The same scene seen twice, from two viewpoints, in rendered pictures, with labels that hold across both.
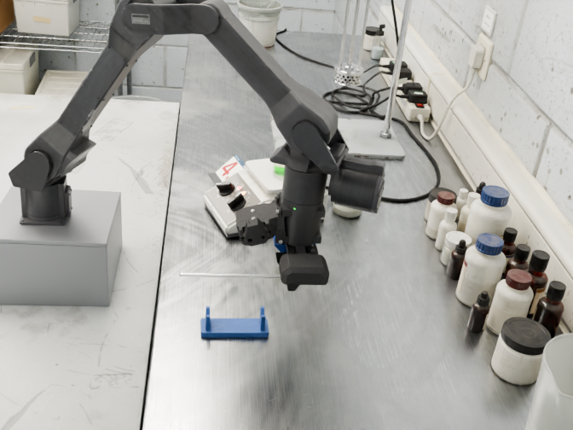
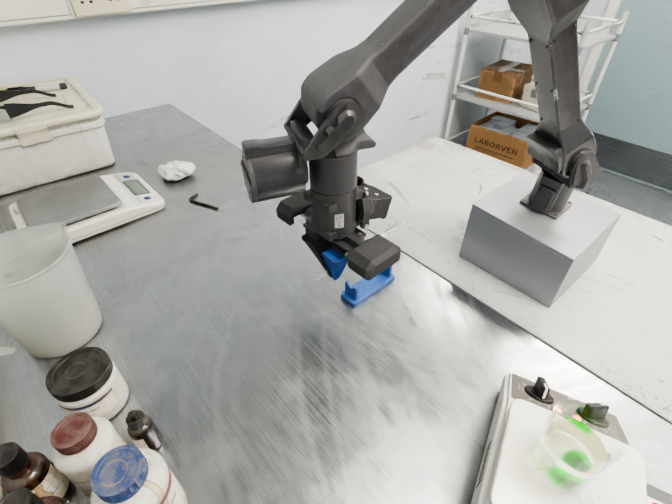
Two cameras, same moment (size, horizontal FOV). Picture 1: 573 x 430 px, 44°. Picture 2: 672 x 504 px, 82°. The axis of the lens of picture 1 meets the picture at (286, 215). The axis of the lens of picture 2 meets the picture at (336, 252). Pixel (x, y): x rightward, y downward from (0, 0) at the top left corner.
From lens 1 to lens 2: 123 cm
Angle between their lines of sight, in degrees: 104
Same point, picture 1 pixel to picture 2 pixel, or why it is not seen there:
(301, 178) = not seen: hidden behind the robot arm
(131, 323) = (429, 254)
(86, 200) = (563, 232)
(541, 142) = not seen: outside the picture
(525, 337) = (81, 360)
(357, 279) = (324, 428)
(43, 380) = (416, 208)
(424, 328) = (213, 397)
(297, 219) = not seen: hidden behind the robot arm
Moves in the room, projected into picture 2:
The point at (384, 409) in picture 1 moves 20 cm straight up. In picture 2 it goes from (219, 292) to (190, 188)
